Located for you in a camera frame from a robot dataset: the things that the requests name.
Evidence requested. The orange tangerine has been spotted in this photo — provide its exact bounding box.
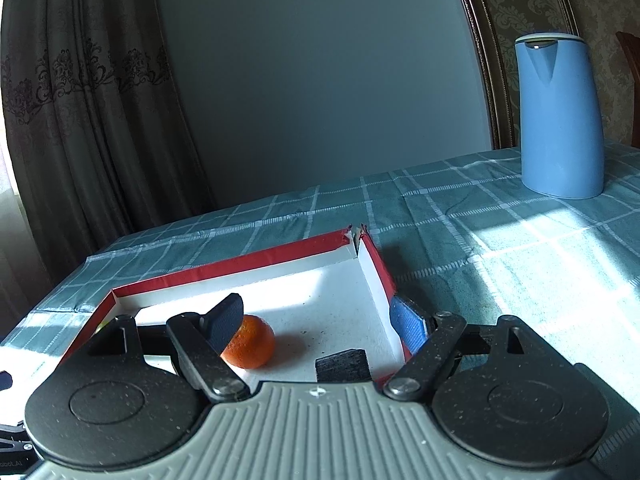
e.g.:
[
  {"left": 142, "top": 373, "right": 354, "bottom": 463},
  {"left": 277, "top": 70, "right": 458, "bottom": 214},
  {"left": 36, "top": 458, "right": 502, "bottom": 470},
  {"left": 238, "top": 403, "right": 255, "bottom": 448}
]
[{"left": 221, "top": 314, "right": 276, "bottom": 370}]

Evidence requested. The blue electric kettle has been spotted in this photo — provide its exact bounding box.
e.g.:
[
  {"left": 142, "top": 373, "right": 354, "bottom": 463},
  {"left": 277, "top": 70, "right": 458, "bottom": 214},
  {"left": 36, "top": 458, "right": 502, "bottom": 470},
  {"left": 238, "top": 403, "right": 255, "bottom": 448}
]
[{"left": 515, "top": 32, "right": 605, "bottom": 200}]

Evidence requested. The dark patterned curtain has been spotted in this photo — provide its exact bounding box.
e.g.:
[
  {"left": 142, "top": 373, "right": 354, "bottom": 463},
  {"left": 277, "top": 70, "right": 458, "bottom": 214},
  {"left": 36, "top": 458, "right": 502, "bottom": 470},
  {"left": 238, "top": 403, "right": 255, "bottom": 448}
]
[{"left": 0, "top": 0, "right": 222, "bottom": 334}]

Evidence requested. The dark wooden door frame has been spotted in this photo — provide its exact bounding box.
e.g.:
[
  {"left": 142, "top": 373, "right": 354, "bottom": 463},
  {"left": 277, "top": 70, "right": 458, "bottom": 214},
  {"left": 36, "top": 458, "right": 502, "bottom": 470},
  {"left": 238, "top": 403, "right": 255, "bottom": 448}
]
[{"left": 461, "top": 0, "right": 580, "bottom": 148}]

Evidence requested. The teal plaid tablecloth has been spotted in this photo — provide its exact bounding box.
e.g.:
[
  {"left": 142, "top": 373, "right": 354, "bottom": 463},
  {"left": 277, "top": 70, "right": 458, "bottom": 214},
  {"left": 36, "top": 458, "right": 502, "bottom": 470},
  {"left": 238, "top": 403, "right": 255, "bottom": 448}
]
[{"left": 2, "top": 142, "right": 639, "bottom": 402}]

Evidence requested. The red cardboard tray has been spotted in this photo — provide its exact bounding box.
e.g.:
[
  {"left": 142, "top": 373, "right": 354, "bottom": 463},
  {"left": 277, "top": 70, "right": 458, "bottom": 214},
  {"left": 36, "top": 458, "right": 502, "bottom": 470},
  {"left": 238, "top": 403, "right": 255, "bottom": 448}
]
[{"left": 64, "top": 229, "right": 408, "bottom": 387}]

